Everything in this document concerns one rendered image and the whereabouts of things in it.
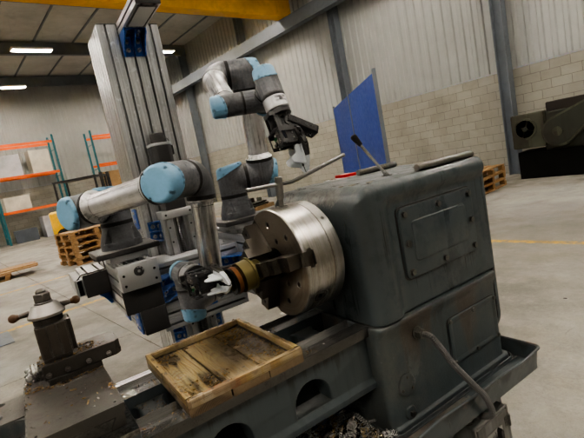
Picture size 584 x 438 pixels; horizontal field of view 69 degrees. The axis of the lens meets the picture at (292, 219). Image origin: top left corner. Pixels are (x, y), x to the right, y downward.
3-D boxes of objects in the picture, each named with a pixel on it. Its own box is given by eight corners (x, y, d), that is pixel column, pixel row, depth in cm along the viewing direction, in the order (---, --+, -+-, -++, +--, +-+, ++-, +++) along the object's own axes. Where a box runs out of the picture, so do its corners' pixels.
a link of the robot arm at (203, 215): (191, 158, 148) (211, 293, 156) (170, 161, 138) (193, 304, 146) (219, 155, 143) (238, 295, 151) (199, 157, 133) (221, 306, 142)
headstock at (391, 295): (399, 255, 187) (385, 166, 181) (504, 266, 147) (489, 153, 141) (287, 301, 156) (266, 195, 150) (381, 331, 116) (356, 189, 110)
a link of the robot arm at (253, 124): (244, 187, 195) (221, 61, 178) (276, 181, 198) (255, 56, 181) (248, 193, 184) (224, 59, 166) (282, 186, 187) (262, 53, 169)
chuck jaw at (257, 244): (277, 255, 128) (259, 225, 133) (282, 247, 124) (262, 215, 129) (244, 267, 122) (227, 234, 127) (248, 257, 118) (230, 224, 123)
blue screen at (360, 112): (334, 209, 1020) (315, 109, 988) (367, 202, 1021) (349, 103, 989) (373, 241, 612) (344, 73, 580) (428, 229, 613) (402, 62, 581)
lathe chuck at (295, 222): (280, 290, 144) (266, 199, 137) (341, 319, 118) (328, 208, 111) (257, 299, 139) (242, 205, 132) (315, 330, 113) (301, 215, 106)
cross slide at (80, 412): (95, 360, 119) (90, 344, 118) (129, 423, 83) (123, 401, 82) (26, 386, 110) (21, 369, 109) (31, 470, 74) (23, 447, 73)
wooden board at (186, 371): (241, 328, 137) (238, 316, 137) (304, 361, 107) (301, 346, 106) (148, 368, 121) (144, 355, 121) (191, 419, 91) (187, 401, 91)
